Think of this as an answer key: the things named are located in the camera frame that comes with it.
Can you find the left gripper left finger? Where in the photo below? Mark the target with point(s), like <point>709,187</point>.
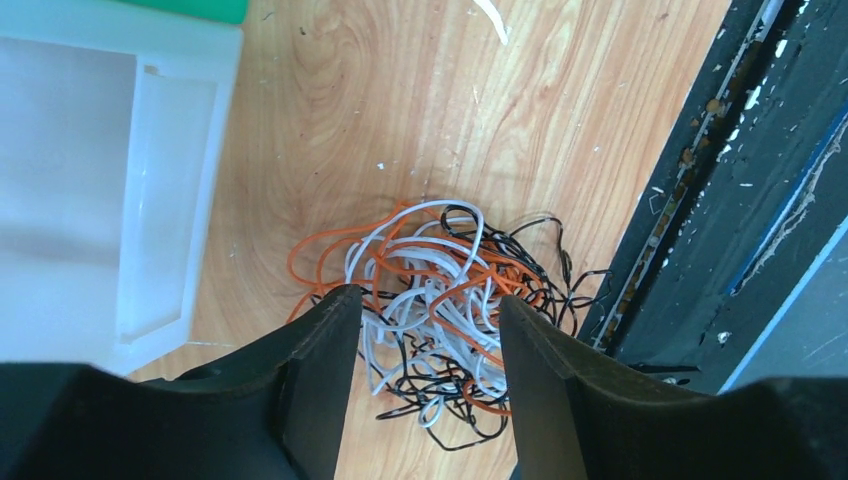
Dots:
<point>273,409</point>

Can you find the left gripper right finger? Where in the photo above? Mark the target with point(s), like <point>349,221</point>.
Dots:
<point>579,414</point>

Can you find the white plastic bin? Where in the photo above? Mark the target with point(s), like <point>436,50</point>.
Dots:
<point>113,119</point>

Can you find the green plastic bin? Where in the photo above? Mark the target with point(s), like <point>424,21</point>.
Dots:
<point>231,12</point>

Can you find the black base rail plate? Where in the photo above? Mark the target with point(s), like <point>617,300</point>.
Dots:
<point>734,265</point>

